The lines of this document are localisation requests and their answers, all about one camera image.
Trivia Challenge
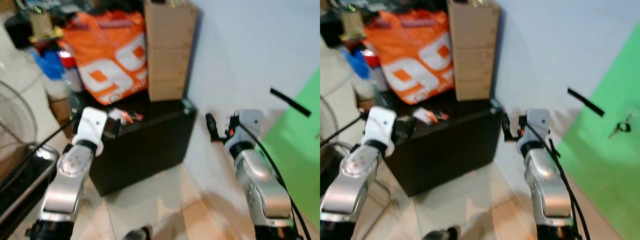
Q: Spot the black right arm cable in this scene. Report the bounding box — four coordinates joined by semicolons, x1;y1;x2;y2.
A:
527;122;592;240
239;122;299;240

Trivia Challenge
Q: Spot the black bag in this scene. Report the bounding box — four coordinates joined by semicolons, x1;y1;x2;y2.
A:
4;12;37;51
320;10;347;49

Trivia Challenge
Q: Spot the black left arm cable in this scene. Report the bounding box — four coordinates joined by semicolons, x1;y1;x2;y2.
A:
320;115;367;149
0;116;82;193

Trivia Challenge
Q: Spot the white and orange small packet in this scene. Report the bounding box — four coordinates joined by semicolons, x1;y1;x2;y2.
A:
412;107;449;125
107;107;144;125

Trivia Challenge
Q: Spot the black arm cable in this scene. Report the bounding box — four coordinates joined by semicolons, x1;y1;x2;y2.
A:
320;115;367;149
239;122;299;240
527;122;592;240
0;116;82;193

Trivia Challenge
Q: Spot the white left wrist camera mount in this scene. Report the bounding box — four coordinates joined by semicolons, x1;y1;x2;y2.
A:
362;106;397;154
74;106;109;156

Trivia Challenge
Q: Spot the red and white can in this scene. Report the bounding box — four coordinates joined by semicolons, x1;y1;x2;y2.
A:
58;49;77;69
362;48;382;67

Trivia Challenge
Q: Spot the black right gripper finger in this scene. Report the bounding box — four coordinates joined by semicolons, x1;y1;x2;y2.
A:
501;113;514;141
205;113;221;143

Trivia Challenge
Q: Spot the orange and white bag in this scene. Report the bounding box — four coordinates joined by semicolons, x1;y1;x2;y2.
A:
363;8;456;105
58;9;150;106

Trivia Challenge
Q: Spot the dark robot foot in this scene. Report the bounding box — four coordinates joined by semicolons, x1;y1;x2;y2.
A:
422;225;461;240
122;225;154;240

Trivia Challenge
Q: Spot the blue plastic bag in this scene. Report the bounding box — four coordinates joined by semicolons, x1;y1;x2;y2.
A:
31;47;66;82
346;47;372;79

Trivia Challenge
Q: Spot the tall brown cardboard box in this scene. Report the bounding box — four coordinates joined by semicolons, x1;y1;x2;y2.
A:
143;0;199;103
447;0;501;102

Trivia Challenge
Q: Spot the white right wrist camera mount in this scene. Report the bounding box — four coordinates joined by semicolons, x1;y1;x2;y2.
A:
518;108;552;152
224;109;264;153

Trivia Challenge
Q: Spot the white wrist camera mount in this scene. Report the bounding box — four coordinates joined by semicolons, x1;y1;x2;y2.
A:
518;108;552;152
362;106;397;154
224;109;264;153
74;106;109;156

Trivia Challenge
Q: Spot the green wall panel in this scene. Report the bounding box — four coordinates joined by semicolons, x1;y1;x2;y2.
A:
259;66;321;232
556;21;640;240

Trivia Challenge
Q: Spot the brown paper bag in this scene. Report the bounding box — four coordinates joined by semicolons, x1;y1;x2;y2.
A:
27;9;64;44
340;9;369;42

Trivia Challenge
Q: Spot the black cabinet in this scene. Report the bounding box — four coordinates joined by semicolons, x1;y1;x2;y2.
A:
69;91;199;197
382;93;505;198

